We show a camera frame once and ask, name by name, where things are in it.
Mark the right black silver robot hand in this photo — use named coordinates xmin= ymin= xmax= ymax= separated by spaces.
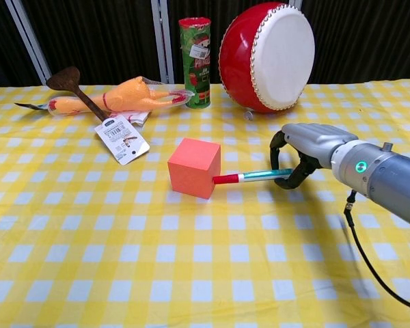
xmin=269 ymin=122 xmax=359 ymax=191

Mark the red and teal marker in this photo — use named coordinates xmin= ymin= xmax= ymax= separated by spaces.
xmin=212 ymin=168 xmax=294 ymax=185

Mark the pink cube block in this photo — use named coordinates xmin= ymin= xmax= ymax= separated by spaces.
xmin=167 ymin=137 xmax=222 ymax=201

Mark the yellow white checkered tablecloth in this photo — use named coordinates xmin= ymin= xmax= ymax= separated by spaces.
xmin=0 ymin=79 xmax=410 ymax=328

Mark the red white drum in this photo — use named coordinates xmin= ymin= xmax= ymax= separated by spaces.
xmin=219 ymin=1 xmax=316 ymax=120

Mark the green Pringles can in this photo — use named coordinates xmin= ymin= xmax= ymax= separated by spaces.
xmin=178 ymin=17 xmax=213 ymax=110

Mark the white red packaging card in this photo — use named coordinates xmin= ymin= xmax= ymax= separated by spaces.
xmin=126 ymin=109 xmax=152 ymax=127

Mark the orange rubber chicken toy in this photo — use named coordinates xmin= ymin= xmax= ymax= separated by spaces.
xmin=47 ymin=77 xmax=195 ymax=118

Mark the white spatula label card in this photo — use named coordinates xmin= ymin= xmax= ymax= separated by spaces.
xmin=94 ymin=114 xmax=150 ymax=166

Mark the dark wooden spatula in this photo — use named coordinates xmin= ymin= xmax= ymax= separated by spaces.
xmin=46 ymin=66 xmax=114 ymax=122

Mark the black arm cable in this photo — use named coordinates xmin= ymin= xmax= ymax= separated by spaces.
xmin=343 ymin=190 xmax=410 ymax=314

